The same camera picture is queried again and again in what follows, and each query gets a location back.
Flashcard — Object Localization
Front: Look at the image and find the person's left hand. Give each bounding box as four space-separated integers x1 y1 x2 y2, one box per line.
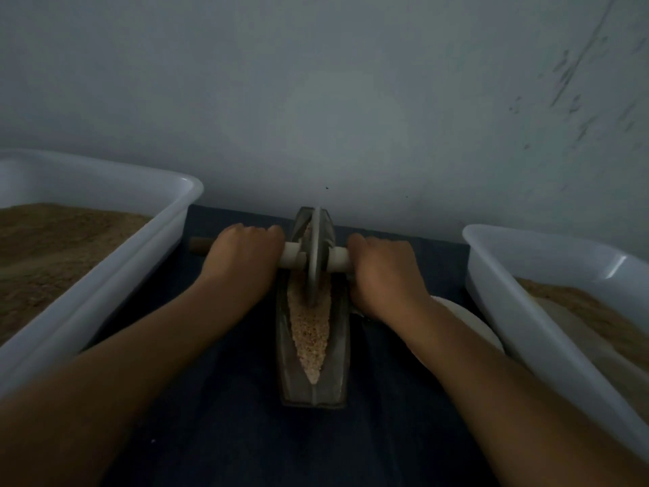
195 223 287 312

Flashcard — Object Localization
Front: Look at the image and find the person's right hand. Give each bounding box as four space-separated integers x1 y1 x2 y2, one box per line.
347 233 432 323

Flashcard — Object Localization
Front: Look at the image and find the metal grinding wheel with handle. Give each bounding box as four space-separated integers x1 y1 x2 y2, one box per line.
189 206 351 307

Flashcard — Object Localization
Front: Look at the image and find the boat-shaped metal grinding trough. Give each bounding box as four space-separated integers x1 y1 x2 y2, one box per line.
274 206 352 410

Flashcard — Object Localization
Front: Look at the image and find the large brown grain heap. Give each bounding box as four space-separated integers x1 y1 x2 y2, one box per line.
0 202 153 346
517 277 649 371

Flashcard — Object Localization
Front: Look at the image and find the person's right forearm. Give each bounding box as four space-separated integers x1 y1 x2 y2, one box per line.
390 297 649 487

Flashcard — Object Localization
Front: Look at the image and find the person's left forearm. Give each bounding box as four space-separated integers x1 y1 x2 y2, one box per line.
0 283 257 487

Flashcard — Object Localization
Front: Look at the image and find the white round plate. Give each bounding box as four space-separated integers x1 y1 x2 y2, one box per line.
404 295 505 366

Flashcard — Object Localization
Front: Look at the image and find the white plastic tub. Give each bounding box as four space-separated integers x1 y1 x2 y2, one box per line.
0 149 205 402
462 224 649 463

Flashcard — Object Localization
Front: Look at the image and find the dark blue table cloth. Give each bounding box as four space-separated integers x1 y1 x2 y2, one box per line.
96 204 503 487

